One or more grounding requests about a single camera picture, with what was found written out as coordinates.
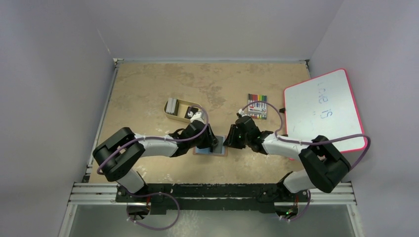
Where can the pack of coloured markers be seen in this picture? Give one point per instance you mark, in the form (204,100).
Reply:
(257,109)

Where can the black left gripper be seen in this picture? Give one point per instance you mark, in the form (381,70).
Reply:
(210,140)

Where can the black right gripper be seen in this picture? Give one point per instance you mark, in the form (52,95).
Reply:
(231,139)

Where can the pink framed whiteboard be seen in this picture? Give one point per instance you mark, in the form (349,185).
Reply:
(324,105)

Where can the aluminium frame rail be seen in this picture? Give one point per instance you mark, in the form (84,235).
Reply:
(96,193)

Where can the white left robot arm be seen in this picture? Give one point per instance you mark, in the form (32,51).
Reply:
(117,155)

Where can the pink leather card holder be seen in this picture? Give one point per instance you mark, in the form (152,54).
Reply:
(207,151)

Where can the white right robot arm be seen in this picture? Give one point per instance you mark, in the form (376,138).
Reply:
(324,165)

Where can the beige oval plastic tray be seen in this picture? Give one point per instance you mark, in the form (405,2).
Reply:
(182,110)

